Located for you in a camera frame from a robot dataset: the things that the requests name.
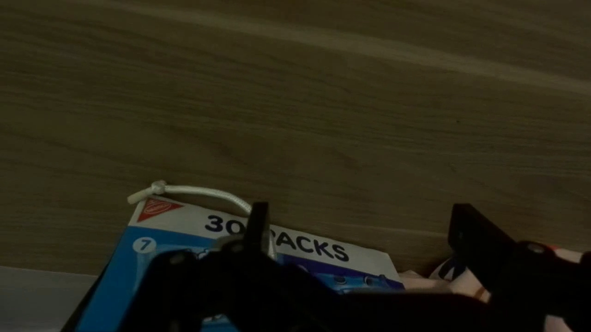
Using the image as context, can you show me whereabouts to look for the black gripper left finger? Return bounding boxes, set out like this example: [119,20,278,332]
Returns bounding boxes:
[126,201,372,332]

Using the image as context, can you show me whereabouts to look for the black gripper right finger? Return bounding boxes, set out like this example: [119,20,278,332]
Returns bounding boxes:
[448,201,591,332]

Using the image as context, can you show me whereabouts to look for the thin white rope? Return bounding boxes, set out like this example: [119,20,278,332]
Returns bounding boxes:
[126,179,256,217]

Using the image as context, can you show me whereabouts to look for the blue snack cardboard box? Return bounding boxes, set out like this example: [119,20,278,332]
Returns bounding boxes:
[62,195,409,332]

